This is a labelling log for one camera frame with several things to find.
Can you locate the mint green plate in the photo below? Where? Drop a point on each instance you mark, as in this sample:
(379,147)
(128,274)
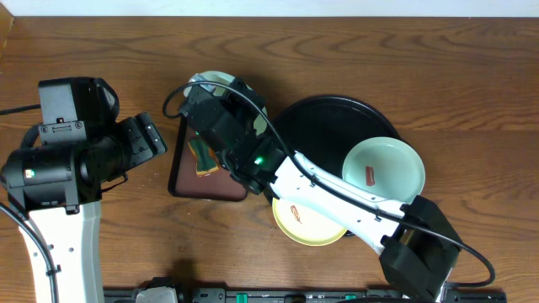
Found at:
(386,167)
(215,76)

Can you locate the mint green plate top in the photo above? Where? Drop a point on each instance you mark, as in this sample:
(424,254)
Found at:
(215,76)

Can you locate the round black serving tray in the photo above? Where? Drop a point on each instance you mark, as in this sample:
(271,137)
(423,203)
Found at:
(326,127)

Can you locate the orange green scrub sponge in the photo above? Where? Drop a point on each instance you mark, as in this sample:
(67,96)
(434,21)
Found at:
(205,159)

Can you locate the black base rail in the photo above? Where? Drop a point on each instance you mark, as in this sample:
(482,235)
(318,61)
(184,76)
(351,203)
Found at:
(165,290)

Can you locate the yellow plate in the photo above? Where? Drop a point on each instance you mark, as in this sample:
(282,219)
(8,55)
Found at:
(305,225)

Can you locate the black rectangular tray brown liquid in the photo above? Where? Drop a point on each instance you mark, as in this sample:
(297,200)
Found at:
(184,182)

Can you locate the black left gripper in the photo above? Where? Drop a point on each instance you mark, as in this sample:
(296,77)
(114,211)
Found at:
(141,137)

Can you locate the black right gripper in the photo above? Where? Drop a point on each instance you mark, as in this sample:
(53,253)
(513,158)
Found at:
(234,102)

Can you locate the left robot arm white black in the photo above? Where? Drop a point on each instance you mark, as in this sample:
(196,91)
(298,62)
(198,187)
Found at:
(56,189)

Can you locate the mint green plate right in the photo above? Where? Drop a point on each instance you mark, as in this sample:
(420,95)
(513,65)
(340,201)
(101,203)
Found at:
(386,167)

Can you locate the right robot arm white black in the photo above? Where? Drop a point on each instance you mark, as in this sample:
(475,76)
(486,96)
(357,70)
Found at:
(415,242)

